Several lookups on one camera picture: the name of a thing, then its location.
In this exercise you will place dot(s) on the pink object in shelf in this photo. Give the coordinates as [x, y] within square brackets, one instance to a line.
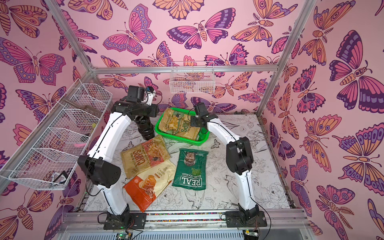
[80, 145]

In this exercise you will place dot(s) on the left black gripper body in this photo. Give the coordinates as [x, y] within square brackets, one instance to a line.
[150, 111]

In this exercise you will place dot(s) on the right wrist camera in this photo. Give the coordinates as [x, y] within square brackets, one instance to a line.
[201, 110]

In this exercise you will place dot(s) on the long white wire shelf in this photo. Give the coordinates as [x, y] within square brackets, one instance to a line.
[67, 117]

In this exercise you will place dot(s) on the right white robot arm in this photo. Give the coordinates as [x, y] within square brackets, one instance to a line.
[239, 160]

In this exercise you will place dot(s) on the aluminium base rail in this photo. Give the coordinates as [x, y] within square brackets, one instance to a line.
[273, 224]

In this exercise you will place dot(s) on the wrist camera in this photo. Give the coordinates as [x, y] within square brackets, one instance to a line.
[201, 110]
[149, 96]

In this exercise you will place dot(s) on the orange cream cassava chips bag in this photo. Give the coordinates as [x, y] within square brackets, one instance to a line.
[148, 185]

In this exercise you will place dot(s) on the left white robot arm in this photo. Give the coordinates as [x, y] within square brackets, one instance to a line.
[98, 167]

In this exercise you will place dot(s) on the yellow sour cream chips bag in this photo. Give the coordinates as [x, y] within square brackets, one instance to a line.
[178, 124]

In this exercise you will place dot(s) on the black object in shelf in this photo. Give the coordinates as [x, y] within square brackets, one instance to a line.
[60, 178]

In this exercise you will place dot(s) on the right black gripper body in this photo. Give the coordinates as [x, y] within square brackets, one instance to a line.
[195, 122]

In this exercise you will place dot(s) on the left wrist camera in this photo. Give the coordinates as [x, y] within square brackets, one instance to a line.
[149, 96]

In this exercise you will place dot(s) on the dark green REAL chips bag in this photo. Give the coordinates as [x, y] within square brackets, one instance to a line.
[191, 170]

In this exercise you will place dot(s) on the small white wire basket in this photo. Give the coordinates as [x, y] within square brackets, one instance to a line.
[192, 77]

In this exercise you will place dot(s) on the yellow red tomato chips bag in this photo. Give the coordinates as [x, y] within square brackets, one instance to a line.
[144, 156]

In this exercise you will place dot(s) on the green plastic basket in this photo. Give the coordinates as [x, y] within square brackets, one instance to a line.
[202, 137]

